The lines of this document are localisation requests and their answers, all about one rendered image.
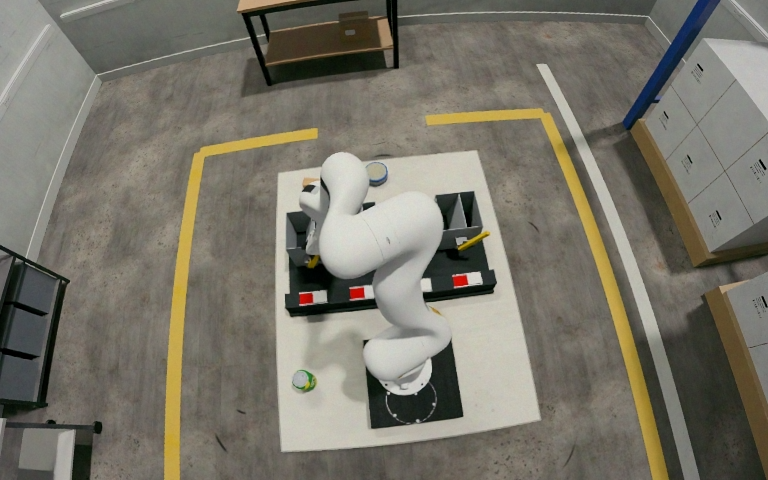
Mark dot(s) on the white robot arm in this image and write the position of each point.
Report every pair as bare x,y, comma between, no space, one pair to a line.
408,226

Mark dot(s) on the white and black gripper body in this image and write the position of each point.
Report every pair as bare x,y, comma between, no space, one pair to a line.
312,246

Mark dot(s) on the small round tin with blue rim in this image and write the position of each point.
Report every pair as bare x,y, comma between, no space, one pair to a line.
377,173

